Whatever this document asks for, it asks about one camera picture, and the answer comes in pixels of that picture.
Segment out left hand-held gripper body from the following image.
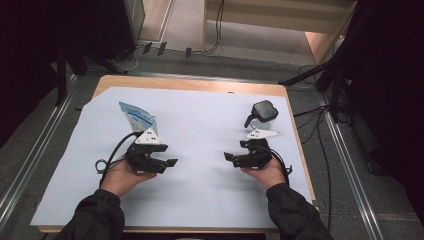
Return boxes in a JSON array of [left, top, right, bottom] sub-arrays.
[[124, 127, 162, 174]]

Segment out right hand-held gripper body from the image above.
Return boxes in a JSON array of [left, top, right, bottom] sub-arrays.
[[244, 129, 280, 169]]

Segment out blue and white pouch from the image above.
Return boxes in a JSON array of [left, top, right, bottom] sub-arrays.
[[118, 101, 158, 136]]

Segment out person's right hand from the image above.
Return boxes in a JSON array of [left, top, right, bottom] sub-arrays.
[[240, 156, 288, 191]]

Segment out person's left hand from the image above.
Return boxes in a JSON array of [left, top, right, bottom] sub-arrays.
[[99, 159, 158, 198]]

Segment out light blue table mat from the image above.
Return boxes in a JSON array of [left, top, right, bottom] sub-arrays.
[[29, 86, 319, 229]]

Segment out wooden table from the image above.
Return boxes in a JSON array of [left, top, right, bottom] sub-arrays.
[[37, 74, 324, 234]]

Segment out black stand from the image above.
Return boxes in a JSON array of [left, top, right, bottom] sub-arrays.
[[54, 39, 128, 106], [278, 59, 348, 123]]

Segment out wooden shelf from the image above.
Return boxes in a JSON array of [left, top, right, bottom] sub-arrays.
[[202, 0, 358, 64]]

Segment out black curtain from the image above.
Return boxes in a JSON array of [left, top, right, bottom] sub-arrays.
[[0, 0, 136, 148], [333, 0, 424, 218]]

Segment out right hand-held gripper cable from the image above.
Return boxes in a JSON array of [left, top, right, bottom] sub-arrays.
[[269, 148, 294, 187]]

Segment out hand-held gripper cable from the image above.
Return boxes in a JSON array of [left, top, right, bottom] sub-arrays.
[[269, 148, 294, 187], [94, 131, 143, 188]]

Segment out left hand-held gripper cable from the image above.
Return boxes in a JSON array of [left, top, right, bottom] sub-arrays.
[[94, 131, 143, 188]]

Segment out black floor cables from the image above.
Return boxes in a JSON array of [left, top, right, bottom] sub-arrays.
[[293, 104, 334, 231]]

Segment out white floor cable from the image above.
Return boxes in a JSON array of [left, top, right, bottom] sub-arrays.
[[111, 46, 144, 72]]

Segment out metal floor rail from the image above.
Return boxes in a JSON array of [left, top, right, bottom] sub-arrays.
[[0, 74, 79, 231], [318, 93, 384, 240]]

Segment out black hanging cable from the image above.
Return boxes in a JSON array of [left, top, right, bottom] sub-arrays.
[[203, 0, 225, 56]]

